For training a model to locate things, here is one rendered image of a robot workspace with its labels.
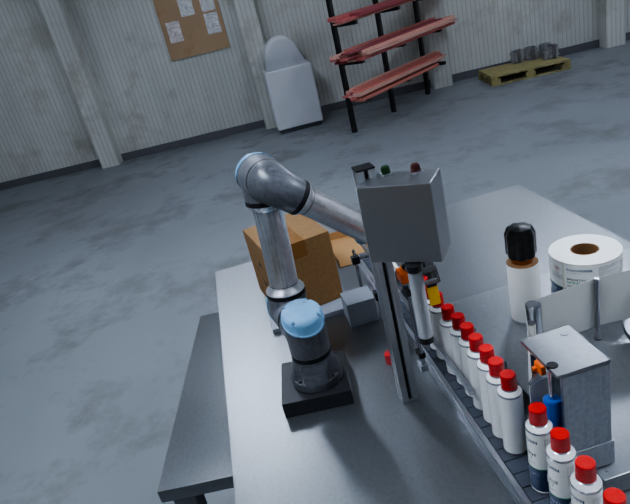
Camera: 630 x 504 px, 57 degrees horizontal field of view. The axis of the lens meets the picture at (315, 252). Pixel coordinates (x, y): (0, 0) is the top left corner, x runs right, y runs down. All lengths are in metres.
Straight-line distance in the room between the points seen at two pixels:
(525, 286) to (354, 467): 0.69
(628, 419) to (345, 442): 0.66
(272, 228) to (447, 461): 0.74
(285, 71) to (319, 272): 6.95
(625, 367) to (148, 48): 9.01
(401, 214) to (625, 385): 0.69
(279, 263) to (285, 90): 7.35
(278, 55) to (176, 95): 1.97
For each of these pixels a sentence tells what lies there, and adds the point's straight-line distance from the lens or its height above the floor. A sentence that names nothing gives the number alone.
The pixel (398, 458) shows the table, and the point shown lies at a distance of 1.52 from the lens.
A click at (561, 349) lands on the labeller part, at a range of 1.28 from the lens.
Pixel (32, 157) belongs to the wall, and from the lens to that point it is 10.84.
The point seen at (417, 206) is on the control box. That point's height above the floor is 1.42.
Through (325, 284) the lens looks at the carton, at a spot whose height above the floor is 0.93.
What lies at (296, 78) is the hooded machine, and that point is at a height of 0.75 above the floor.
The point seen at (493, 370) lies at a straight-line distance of 1.35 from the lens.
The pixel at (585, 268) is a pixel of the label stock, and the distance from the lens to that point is 1.82.
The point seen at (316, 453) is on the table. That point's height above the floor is 0.83.
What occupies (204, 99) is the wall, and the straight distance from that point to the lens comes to 9.91.
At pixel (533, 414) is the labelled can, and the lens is 1.22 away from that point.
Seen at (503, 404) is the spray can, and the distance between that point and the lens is 1.34.
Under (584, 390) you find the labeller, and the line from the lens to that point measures 1.26.
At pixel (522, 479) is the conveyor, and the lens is 1.38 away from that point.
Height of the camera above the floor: 1.89
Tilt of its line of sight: 24 degrees down
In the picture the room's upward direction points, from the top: 14 degrees counter-clockwise
